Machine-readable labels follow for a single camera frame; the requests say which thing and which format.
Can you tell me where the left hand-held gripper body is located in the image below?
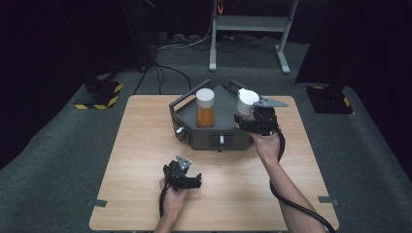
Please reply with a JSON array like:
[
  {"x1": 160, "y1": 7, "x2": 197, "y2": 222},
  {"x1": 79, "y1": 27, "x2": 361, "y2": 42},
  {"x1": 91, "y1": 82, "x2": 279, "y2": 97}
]
[{"x1": 162, "y1": 154, "x2": 195, "y2": 192}]

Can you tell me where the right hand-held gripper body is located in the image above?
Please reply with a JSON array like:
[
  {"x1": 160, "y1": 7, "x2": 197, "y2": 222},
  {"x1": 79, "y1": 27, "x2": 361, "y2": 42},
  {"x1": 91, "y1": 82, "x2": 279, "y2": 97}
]
[{"x1": 246, "y1": 96, "x2": 290, "y2": 137}]

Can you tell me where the white cup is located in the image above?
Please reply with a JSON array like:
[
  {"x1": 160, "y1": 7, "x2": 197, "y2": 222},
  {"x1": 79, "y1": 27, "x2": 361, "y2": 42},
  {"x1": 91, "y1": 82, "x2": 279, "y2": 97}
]
[{"x1": 235, "y1": 87, "x2": 260, "y2": 117}]

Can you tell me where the glass jar of orange powder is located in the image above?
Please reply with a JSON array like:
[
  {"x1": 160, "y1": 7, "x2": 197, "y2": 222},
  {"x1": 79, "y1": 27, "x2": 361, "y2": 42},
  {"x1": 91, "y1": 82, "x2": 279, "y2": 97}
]
[{"x1": 195, "y1": 87, "x2": 216, "y2": 128}]

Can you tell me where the person's left hand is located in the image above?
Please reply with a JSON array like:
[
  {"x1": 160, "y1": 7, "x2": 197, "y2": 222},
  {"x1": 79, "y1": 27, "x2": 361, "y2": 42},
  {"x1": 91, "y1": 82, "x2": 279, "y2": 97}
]
[{"x1": 158, "y1": 178, "x2": 190, "y2": 219}]

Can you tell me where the person's right hand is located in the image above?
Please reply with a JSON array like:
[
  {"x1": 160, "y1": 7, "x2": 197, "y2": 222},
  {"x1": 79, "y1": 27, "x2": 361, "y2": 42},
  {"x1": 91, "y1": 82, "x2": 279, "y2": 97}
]
[{"x1": 250, "y1": 130, "x2": 282, "y2": 164}]

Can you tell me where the black yellow striped base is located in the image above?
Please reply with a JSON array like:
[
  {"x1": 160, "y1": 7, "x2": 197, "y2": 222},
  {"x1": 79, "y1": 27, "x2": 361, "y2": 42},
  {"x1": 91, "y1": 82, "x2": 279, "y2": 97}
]
[
  {"x1": 73, "y1": 79, "x2": 124, "y2": 111},
  {"x1": 305, "y1": 84, "x2": 355, "y2": 116}
]

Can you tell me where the grey tape piece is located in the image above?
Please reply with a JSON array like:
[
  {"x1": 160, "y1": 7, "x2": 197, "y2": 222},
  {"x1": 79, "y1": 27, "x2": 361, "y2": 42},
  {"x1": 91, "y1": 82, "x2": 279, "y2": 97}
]
[
  {"x1": 317, "y1": 195, "x2": 340, "y2": 207},
  {"x1": 86, "y1": 198, "x2": 108, "y2": 209}
]

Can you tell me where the grey metal stand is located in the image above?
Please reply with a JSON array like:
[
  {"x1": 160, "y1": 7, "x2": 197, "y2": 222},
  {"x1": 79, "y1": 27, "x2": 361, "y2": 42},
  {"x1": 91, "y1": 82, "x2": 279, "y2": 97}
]
[{"x1": 208, "y1": 0, "x2": 299, "y2": 75}]

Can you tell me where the power strip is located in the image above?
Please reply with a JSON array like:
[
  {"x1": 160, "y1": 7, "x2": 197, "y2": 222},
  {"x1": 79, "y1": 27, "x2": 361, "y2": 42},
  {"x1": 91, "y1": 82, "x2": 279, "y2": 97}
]
[{"x1": 158, "y1": 31, "x2": 202, "y2": 45}]

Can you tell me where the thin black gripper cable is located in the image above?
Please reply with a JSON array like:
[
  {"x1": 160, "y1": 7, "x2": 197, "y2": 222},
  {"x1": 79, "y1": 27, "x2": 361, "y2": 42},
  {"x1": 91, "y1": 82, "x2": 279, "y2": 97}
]
[{"x1": 158, "y1": 183, "x2": 170, "y2": 218}]

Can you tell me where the black floor cable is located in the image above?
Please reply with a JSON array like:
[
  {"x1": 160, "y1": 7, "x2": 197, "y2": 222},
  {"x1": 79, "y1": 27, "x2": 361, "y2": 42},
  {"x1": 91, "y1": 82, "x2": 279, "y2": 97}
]
[{"x1": 154, "y1": 62, "x2": 193, "y2": 95}]

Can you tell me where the thick black gripper cable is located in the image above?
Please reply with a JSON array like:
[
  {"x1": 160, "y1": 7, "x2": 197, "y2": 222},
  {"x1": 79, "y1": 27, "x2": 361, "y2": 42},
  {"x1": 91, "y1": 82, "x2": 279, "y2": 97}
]
[{"x1": 269, "y1": 128, "x2": 337, "y2": 233}]

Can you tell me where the white floor cable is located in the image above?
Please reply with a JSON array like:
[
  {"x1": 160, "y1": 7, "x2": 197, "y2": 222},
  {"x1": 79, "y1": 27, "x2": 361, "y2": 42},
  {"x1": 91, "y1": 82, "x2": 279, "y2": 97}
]
[{"x1": 157, "y1": 17, "x2": 216, "y2": 50}]

